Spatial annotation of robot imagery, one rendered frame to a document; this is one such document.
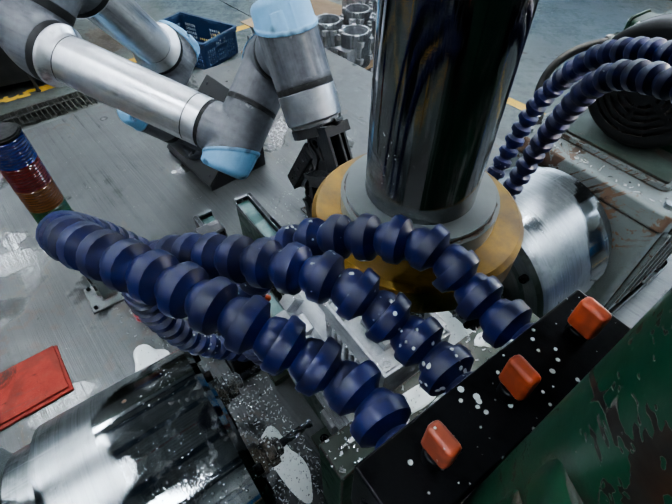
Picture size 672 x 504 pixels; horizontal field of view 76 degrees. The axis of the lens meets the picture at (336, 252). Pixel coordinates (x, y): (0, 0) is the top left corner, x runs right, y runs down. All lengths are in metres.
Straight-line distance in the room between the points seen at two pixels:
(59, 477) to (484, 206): 0.44
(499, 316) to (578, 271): 0.54
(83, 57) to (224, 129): 0.24
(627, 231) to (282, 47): 0.59
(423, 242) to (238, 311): 0.08
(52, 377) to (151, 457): 0.57
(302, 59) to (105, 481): 0.48
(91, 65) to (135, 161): 0.71
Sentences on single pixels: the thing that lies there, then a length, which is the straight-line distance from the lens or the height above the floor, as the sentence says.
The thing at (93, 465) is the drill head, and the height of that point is 1.16.
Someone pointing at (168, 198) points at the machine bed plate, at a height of 0.80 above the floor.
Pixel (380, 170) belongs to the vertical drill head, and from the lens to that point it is 0.32.
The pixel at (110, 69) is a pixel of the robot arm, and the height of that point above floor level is 1.30.
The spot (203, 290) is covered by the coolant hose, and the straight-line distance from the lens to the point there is 0.16.
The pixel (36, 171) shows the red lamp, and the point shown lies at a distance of 0.86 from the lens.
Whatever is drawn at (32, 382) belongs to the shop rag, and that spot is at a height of 0.81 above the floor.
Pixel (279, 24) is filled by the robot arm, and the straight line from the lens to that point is 0.56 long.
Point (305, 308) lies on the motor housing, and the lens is 0.62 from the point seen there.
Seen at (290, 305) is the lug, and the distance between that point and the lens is 0.61.
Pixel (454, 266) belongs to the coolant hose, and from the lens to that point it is 0.18.
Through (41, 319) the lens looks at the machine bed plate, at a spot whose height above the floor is 0.80.
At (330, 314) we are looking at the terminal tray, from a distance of 0.54.
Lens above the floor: 1.58
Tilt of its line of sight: 48 degrees down
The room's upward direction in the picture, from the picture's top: straight up
